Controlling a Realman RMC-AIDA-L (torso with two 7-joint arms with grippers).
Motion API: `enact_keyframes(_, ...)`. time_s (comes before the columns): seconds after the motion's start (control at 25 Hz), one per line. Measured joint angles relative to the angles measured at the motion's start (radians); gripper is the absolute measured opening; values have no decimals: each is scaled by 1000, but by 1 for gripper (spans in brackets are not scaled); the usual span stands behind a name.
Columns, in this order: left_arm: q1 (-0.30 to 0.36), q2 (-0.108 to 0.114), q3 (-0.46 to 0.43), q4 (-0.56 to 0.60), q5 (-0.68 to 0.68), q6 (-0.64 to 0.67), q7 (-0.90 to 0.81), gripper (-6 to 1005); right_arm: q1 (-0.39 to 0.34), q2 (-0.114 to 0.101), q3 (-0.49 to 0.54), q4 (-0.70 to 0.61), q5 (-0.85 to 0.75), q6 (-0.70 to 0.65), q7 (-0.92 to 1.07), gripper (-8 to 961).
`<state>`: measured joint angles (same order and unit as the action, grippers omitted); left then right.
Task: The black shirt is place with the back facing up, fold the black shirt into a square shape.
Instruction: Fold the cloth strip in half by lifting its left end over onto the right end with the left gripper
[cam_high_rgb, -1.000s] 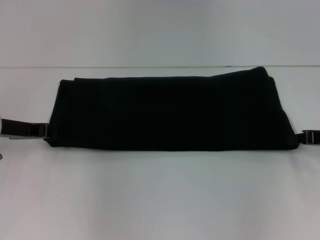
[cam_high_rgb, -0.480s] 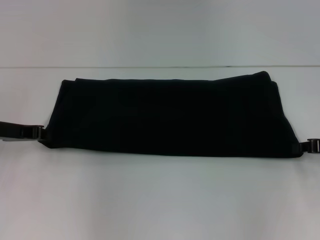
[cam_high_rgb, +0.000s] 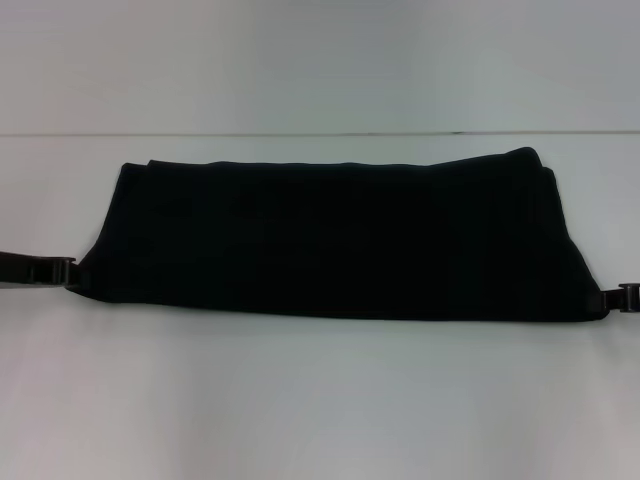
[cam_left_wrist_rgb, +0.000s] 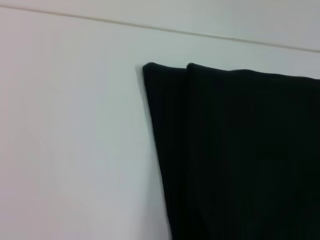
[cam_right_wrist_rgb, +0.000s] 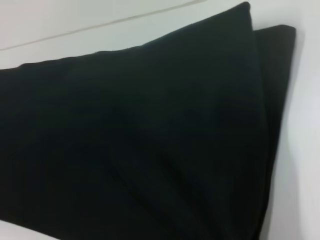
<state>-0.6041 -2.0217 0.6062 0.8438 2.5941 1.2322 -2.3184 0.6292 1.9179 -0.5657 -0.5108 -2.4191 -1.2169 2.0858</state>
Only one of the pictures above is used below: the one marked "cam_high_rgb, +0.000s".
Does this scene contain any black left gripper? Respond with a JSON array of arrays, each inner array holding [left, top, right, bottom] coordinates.
[[0, 249, 78, 289]]

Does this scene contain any black shirt with FREE print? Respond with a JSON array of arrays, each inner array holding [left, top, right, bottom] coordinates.
[[67, 146, 612, 324]]

